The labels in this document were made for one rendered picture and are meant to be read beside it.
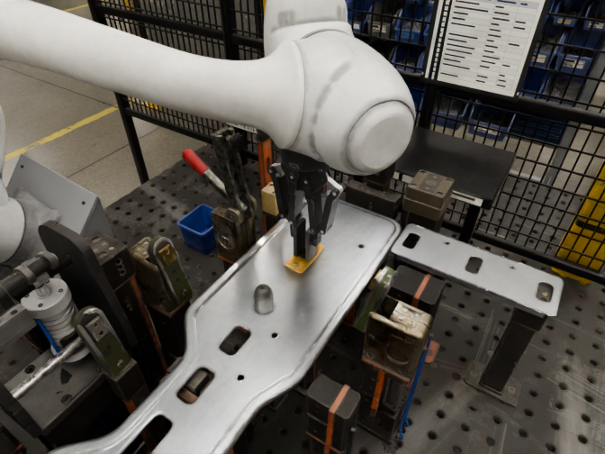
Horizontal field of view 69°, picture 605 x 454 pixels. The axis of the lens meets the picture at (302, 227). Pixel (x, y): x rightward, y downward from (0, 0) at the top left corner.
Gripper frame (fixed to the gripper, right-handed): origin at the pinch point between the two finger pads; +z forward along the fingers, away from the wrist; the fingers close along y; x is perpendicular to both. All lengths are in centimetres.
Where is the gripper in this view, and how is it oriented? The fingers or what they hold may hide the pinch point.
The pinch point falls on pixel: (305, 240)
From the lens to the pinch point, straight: 76.9
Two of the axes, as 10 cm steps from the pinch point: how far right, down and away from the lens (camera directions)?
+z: 0.1, 7.6, 6.5
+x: 5.3, -5.5, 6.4
